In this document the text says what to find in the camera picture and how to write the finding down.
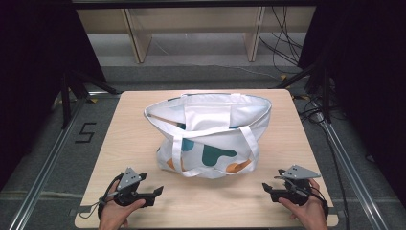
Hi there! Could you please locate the white tote bag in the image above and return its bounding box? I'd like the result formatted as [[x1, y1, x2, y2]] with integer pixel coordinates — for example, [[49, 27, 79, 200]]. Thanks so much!
[[143, 92, 273, 180]]

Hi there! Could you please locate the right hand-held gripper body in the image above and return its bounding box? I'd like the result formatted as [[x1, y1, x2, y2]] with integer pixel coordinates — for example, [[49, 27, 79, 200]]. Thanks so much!
[[270, 164, 322, 206]]

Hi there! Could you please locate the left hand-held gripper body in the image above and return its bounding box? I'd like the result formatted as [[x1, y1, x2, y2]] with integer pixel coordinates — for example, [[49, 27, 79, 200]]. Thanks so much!
[[112, 167, 155, 208]]

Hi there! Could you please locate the black cable along rail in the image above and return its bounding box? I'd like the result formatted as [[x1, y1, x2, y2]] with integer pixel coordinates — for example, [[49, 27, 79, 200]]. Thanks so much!
[[298, 95, 350, 230]]

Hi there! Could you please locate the person's right hand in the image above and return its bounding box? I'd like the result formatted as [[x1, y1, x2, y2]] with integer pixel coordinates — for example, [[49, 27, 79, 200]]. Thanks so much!
[[278, 178, 329, 230]]

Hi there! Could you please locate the aluminium floor rail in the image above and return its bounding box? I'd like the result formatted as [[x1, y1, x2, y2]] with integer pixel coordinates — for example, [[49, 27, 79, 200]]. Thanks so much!
[[9, 91, 123, 230], [310, 99, 390, 230]]

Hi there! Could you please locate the black metal stand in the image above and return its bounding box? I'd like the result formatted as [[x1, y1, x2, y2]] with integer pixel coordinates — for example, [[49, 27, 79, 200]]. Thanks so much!
[[59, 69, 120, 129], [273, 62, 333, 125]]

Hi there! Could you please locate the bundle of black floor cables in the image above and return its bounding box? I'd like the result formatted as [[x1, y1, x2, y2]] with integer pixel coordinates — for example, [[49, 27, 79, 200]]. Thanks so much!
[[259, 6, 305, 75]]

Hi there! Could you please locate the person's left hand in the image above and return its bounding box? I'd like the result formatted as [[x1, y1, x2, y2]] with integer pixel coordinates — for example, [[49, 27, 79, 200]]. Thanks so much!
[[98, 180, 147, 230]]

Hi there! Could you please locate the dark curtain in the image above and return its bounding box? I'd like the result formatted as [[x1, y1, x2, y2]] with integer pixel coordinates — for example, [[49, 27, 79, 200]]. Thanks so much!
[[298, 0, 406, 205], [0, 0, 107, 190]]

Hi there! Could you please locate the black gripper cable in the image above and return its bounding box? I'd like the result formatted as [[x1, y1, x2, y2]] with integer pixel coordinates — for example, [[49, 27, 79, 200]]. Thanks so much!
[[79, 172, 124, 221], [305, 185, 330, 220]]

